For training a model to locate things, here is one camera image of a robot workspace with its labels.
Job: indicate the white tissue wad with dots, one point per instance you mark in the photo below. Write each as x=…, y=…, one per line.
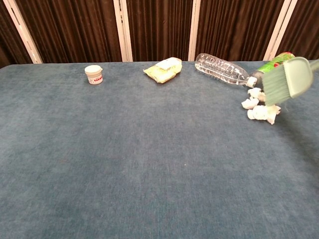
x=255, y=92

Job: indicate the large white tissue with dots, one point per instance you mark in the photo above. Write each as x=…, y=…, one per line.
x=260, y=113

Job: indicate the pale green hand broom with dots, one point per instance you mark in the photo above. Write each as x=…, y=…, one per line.
x=296, y=74

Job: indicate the blue velvet table cloth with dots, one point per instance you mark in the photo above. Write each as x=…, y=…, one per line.
x=124, y=149

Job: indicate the small white plastic jar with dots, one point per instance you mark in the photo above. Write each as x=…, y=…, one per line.
x=94, y=76

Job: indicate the clear plastic water bottle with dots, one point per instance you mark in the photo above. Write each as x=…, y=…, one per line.
x=220, y=68

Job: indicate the dark brown curtain panel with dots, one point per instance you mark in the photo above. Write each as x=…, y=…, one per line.
x=304, y=27
x=72, y=30
x=7, y=42
x=236, y=25
x=159, y=27

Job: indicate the white metal screen post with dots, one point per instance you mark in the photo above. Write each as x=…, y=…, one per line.
x=23, y=32
x=194, y=30
x=123, y=32
x=279, y=32

